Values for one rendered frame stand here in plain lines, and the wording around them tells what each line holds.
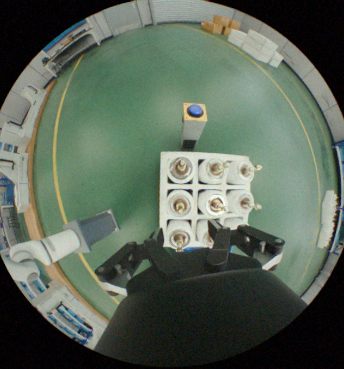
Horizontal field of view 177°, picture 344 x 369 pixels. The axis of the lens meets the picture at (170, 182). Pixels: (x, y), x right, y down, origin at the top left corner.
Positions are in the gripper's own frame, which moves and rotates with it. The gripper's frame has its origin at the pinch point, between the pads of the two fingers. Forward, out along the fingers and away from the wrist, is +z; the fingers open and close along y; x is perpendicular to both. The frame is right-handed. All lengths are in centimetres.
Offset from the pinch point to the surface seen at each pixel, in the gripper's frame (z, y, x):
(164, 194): 29.0, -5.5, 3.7
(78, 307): 28, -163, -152
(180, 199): 21.7, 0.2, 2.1
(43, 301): -15, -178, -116
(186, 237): 21.7, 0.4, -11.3
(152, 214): 47, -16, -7
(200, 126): 19.4, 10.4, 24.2
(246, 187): 29.0, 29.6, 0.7
